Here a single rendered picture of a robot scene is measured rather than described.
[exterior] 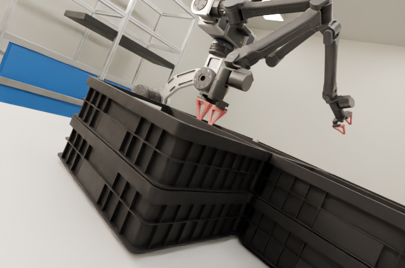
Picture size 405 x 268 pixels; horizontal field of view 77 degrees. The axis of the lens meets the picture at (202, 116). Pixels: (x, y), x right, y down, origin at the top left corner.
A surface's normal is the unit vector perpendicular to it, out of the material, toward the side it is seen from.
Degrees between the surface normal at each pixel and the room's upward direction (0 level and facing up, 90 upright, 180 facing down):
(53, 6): 90
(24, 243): 0
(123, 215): 90
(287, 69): 90
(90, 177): 90
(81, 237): 0
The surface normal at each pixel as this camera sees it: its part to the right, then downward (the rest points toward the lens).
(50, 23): 0.72, 0.32
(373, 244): -0.62, -0.25
